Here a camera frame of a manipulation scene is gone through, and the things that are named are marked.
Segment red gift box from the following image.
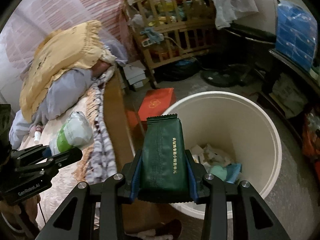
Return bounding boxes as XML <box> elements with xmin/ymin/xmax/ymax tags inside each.
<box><xmin>126</xmin><ymin>88</ymin><xmax>176</xmax><ymax>130</ymax></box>

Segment white pink bottle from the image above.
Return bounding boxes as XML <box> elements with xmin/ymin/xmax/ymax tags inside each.
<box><xmin>34</xmin><ymin>131</ymin><xmax>42</xmax><ymax>144</ymax></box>

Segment cream trash bucket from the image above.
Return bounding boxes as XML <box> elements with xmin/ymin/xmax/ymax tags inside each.
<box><xmin>159</xmin><ymin>90</ymin><xmax>283</xmax><ymax>221</ymax></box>

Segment person left hand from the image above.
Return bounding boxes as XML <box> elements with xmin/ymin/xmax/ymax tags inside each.
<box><xmin>1</xmin><ymin>194</ymin><xmax>41</xmax><ymax>233</ymax></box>

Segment pink quilted bedspread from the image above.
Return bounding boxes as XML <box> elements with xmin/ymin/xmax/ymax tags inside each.
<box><xmin>36</xmin><ymin>67</ymin><xmax>117</xmax><ymax>228</ymax></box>

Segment blue snack bag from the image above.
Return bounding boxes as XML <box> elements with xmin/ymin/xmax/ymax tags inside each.
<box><xmin>225</xmin><ymin>163</ymin><xmax>242</xmax><ymax>184</ymax></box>

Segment blue plastic drawer cabinet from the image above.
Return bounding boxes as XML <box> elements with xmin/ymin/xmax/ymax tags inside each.
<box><xmin>276</xmin><ymin>0</ymin><xmax>317</xmax><ymax>71</ymax></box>

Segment yellow frilled pillow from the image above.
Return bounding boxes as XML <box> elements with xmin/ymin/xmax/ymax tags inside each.
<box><xmin>20</xmin><ymin>20</ymin><xmax>107</xmax><ymax>122</ymax></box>

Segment wooden bed frame rail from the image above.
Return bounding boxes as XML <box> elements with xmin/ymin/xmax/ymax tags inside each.
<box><xmin>104</xmin><ymin>70</ymin><xmax>178</xmax><ymax>232</ymax></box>

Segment white green tissue pack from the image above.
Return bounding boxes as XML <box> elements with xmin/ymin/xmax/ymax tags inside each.
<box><xmin>49</xmin><ymin>111</ymin><xmax>93</xmax><ymax>155</ymax></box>

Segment wooden baby crib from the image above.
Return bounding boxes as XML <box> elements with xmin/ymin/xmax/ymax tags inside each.
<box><xmin>123</xmin><ymin>0</ymin><xmax>216</xmax><ymax>88</ymax></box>

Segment grey blue blanket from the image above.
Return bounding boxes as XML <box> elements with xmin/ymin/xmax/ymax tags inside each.
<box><xmin>8</xmin><ymin>43</ymin><xmax>128</xmax><ymax>151</ymax></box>

